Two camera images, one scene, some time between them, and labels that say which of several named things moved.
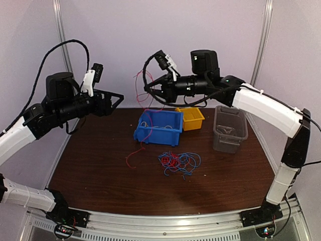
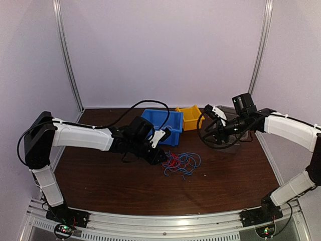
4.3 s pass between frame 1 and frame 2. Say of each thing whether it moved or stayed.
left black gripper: moved
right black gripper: moved
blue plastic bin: stayed
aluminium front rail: stayed
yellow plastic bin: stayed
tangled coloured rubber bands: stayed
